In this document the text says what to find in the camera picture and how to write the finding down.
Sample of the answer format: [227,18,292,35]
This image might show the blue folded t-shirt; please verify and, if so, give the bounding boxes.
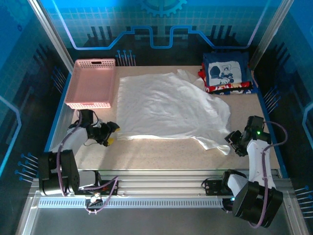
[207,83,259,95]

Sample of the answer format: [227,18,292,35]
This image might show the aluminium frame rail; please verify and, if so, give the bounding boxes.
[28,168,294,200]

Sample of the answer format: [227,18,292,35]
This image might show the aluminium side rail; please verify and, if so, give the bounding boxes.
[48,70,81,154]

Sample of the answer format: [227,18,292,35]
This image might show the navy cartoon print t-shirt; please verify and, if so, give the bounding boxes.
[202,52,252,87]

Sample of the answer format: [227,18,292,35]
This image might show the small controller board with wires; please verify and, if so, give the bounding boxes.
[85,192,105,215]
[221,195,237,214]

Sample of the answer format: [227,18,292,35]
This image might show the pink plastic basket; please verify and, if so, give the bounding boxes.
[65,58,117,110]

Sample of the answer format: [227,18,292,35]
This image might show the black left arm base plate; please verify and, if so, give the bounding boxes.
[73,180,120,196]

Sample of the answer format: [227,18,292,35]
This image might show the white t-shirt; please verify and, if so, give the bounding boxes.
[116,69,232,156]

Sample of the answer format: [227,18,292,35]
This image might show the slotted cable duct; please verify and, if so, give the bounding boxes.
[36,197,227,209]

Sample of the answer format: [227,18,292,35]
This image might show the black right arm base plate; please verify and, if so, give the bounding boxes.
[204,178,235,196]

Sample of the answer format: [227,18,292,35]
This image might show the aluminium frame post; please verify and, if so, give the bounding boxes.
[248,0,295,71]
[27,0,79,75]

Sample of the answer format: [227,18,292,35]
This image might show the red folded t-shirt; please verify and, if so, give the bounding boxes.
[198,63,254,94]

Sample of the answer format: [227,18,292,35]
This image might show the grey metal tray panel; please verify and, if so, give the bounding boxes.
[14,190,309,235]

